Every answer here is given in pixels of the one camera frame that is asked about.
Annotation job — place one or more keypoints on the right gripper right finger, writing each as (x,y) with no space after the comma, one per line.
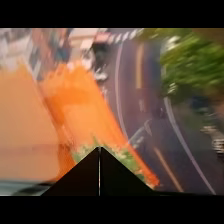
(116,178)

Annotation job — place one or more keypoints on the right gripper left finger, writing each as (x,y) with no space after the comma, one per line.
(83,178)

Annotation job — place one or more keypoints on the orange garment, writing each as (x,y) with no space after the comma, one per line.
(76,110)

